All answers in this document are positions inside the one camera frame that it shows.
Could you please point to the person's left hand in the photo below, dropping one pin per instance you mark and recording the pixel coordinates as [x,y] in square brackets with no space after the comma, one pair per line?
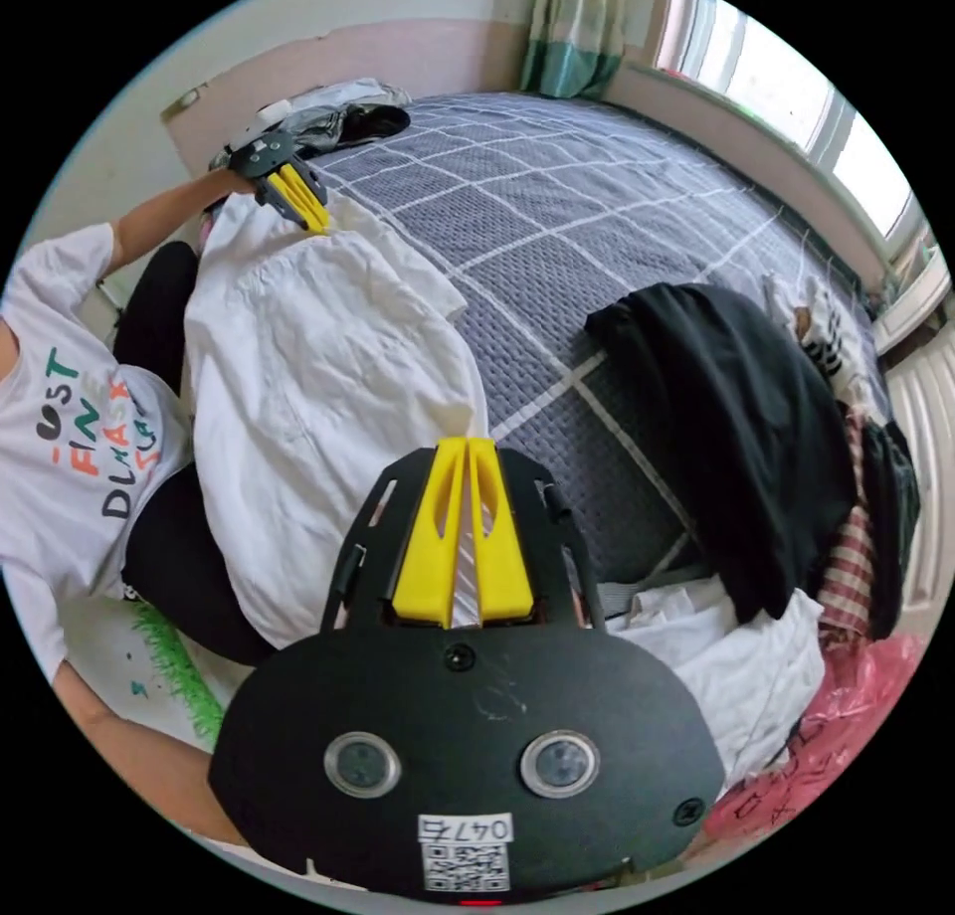
[233,181]

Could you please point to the person's left forearm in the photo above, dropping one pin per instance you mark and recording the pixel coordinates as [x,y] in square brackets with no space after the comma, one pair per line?
[166,205]

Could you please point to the white pants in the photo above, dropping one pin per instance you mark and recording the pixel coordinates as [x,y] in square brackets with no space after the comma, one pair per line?
[313,378]

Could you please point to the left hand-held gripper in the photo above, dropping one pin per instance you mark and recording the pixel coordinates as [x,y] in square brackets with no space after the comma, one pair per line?
[263,156]

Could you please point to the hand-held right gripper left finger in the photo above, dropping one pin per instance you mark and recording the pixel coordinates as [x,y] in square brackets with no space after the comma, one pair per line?
[427,549]

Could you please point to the pink plastic bag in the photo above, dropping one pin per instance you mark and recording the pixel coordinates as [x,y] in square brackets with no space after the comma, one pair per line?
[843,736]

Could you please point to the person's body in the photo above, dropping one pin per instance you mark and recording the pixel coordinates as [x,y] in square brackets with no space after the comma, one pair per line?
[67,378]

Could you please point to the white radiator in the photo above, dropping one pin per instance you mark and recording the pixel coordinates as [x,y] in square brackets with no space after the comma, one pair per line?
[922,467]

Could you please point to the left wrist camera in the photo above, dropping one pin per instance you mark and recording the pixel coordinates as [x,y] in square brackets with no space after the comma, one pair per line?
[263,121]

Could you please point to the bed with grey checked quilt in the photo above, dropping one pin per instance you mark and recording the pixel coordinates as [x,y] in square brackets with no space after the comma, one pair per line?
[567,214]

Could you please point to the green and white curtain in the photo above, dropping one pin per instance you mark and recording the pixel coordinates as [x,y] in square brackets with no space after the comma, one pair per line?
[574,27]

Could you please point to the window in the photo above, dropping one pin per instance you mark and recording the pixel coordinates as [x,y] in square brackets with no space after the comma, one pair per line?
[791,72]

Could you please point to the grey and black garment heap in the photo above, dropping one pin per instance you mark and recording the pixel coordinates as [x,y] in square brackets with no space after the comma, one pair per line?
[351,117]

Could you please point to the pile of clothes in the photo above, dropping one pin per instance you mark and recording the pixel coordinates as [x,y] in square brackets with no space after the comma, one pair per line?
[731,438]

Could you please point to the person's right forearm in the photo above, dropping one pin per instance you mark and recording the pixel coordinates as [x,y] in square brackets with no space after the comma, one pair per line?
[127,743]

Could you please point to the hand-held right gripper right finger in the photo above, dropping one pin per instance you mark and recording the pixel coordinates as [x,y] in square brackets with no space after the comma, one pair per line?
[504,557]

